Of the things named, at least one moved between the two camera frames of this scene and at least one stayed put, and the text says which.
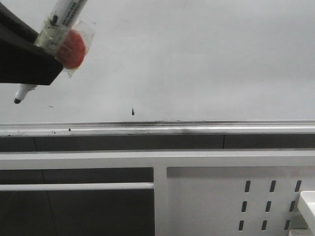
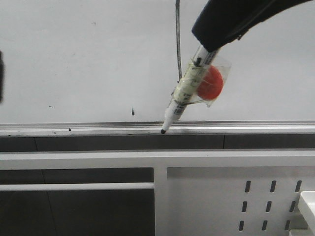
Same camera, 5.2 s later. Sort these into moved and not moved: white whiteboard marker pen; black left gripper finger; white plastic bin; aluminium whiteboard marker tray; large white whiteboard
Moved: white whiteboard marker pen; black left gripper finger
Not moved: aluminium whiteboard marker tray; large white whiteboard; white plastic bin
